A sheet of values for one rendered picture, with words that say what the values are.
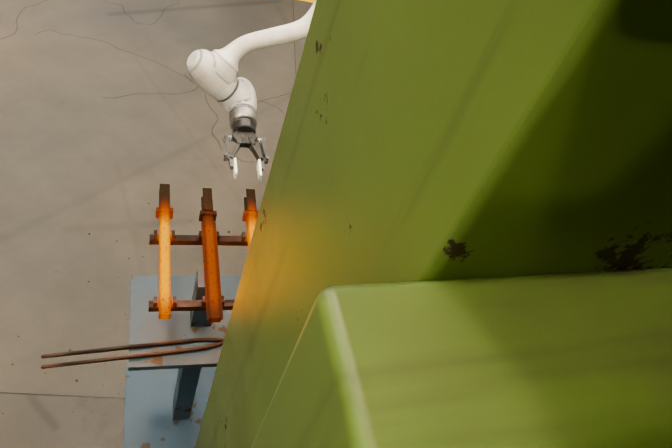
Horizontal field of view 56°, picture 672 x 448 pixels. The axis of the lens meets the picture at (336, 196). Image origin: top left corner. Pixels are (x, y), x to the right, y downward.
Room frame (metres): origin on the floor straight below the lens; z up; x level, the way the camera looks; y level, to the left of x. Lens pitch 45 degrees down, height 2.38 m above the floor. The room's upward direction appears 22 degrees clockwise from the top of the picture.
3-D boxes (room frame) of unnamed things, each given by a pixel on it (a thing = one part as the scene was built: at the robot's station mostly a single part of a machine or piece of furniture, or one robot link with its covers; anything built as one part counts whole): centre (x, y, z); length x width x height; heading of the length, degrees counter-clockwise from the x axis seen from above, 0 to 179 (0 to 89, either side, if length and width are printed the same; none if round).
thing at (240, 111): (1.57, 0.38, 0.96); 0.09 x 0.06 x 0.09; 115
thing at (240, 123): (1.51, 0.35, 0.96); 0.09 x 0.08 x 0.07; 25
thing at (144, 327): (0.98, 0.24, 0.69); 0.40 x 0.30 x 0.02; 116
